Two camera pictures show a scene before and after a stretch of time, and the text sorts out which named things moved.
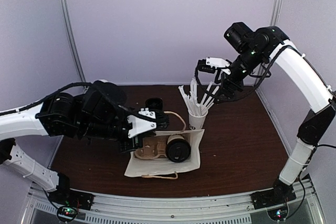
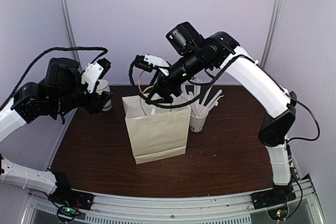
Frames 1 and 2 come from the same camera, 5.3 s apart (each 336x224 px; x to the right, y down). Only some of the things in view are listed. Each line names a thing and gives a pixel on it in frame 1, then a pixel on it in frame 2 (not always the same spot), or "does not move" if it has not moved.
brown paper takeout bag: [164, 168] to [158, 131]
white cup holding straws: [196, 123] does not move
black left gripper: [137, 143] to [97, 102]
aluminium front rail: [228, 209] does not move
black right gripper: [228, 80] to [161, 85]
